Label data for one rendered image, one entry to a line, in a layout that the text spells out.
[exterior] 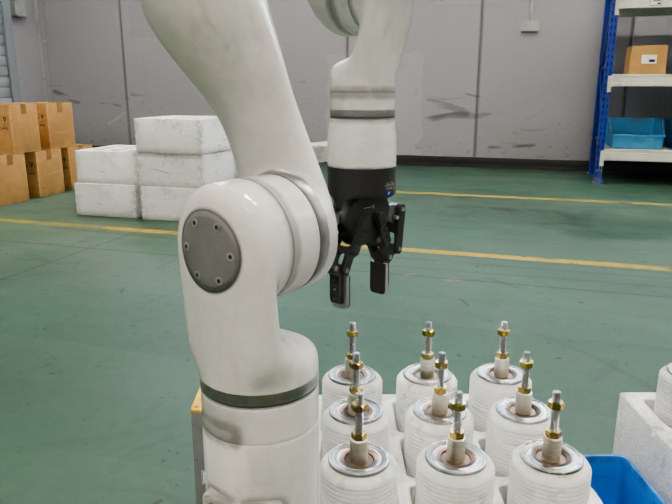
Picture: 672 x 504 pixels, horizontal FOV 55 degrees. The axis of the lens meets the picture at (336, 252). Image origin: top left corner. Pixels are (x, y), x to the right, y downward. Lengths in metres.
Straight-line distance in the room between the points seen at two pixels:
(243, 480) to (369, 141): 0.35
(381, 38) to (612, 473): 0.81
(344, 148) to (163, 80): 6.33
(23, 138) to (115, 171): 0.94
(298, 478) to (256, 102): 0.28
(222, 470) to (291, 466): 0.05
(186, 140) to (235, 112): 2.95
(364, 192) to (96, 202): 3.20
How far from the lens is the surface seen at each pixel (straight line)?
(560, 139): 5.94
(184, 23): 0.48
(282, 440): 0.49
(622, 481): 1.19
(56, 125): 4.77
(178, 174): 3.50
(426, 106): 6.00
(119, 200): 3.72
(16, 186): 4.47
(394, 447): 0.99
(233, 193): 0.43
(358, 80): 0.67
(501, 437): 0.95
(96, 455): 1.39
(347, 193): 0.67
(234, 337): 0.45
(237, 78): 0.48
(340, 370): 1.05
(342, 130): 0.67
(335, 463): 0.81
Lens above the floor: 0.69
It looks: 14 degrees down
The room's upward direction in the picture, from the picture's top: straight up
